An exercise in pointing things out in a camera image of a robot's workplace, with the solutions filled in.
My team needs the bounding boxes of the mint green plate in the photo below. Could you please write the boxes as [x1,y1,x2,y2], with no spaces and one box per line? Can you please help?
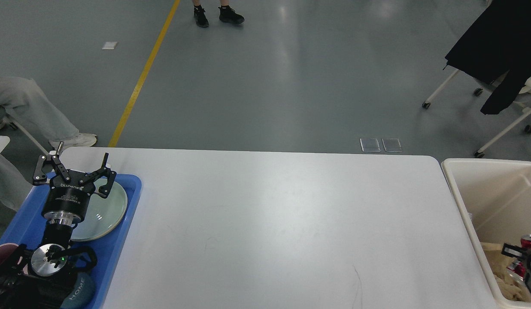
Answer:
[85,181,128,217]

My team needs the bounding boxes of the blue plastic tray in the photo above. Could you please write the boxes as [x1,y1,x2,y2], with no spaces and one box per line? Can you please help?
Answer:
[0,174,142,309]

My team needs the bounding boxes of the dark teal mug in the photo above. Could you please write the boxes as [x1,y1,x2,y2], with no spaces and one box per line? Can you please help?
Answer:
[61,273,95,309]

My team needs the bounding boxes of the seated person grey trousers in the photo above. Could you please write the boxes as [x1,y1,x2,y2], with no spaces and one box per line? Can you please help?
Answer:
[0,76,98,212]

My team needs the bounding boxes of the black jacket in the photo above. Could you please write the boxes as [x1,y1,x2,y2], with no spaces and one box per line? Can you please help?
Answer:
[445,0,531,115]

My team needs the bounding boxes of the brown paper ball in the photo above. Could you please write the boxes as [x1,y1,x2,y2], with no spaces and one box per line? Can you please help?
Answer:
[493,272,531,303]

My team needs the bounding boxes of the person with black shoes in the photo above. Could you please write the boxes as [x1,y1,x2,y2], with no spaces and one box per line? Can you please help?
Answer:
[192,0,245,29]

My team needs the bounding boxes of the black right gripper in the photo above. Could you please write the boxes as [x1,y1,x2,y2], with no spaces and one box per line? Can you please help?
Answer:
[501,243,531,294]

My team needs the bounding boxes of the red foil wrapper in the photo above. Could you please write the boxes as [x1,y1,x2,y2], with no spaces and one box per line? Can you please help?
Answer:
[506,234,531,281]

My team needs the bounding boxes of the grey chair with legs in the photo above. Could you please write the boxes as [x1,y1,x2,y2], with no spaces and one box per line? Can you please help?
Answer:
[0,107,48,156]

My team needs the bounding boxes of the beige plastic bin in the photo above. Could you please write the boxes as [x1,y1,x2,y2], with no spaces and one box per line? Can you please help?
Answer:
[442,158,531,309]

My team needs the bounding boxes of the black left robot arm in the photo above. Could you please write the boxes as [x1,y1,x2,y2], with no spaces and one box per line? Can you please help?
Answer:
[0,150,116,309]

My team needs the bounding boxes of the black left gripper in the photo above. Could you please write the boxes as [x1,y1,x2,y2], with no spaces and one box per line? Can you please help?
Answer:
[33,142,117,224]

